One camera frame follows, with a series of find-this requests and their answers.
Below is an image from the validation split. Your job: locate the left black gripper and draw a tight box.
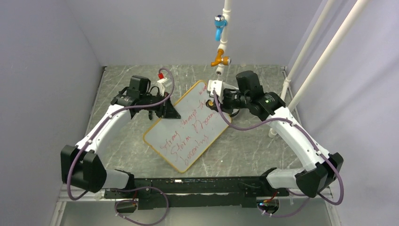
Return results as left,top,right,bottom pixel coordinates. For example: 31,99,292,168
140,91,181,119

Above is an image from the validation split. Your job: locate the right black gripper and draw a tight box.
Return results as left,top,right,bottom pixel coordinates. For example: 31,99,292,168
211,89,250,115

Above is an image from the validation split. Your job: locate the yellow-framed whiteboard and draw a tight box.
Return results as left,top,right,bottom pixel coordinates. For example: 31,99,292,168
143,81,228,173

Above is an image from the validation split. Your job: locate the yellow black eraser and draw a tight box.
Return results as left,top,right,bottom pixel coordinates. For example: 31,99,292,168
206,100,217,111

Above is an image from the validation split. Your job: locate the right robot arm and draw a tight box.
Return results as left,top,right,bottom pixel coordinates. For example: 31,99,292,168
207,71,343,202

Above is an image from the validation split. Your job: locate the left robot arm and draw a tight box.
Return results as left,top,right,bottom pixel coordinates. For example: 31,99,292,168
61,75,181,198

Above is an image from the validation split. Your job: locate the metal whiteboard stand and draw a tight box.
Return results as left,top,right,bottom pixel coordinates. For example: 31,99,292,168
120,92,153,120

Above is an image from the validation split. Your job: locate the blue valve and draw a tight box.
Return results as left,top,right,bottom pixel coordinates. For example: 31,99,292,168
214,15,228,41

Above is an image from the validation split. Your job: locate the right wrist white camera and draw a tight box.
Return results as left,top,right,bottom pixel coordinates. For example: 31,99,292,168
207,80,225,103

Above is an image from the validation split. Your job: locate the wrist white camera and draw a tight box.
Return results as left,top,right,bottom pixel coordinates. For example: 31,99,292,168
207,80,225,103
155,73,172,97

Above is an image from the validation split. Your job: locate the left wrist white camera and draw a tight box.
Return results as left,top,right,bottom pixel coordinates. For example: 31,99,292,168
155,73,172,97

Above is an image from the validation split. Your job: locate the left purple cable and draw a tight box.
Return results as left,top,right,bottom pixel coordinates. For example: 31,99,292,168
66,67,175,226

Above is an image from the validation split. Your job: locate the purple cable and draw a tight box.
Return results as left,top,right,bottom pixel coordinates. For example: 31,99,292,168
212,90,345,218
66,67,175,226

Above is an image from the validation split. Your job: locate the white PVC pipe frame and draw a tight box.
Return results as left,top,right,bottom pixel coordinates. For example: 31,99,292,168
215,0,370,139

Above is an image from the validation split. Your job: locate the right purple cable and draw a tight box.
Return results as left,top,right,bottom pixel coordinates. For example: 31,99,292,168
212,90,345,218

